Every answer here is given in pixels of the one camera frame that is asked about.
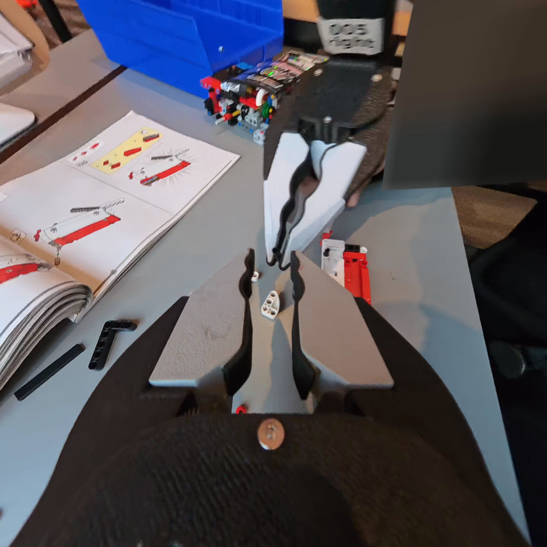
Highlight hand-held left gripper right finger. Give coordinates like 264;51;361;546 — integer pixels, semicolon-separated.
291;250;395;401

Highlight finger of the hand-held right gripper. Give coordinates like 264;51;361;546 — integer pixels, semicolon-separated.
262;132;310;266
279;140;368;271

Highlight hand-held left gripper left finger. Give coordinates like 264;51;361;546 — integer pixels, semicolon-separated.
148;248;256;397

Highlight red and white brick panel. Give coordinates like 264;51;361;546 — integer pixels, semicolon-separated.
321;238;372;306

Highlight multicoloured toy brick car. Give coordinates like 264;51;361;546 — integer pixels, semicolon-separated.
200;50;330;147

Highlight black L-shaped brick beam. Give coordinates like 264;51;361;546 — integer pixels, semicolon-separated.
88;319;138;371

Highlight open instruction booklet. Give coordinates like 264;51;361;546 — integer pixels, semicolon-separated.
0;110;241;389

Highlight black flat brick bar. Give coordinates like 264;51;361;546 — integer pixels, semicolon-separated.
14;343;86;401

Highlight blue plastic bin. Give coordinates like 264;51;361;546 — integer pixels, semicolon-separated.
76;0;285;99

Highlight white paper stack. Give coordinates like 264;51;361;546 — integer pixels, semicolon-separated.
0;13;34;88

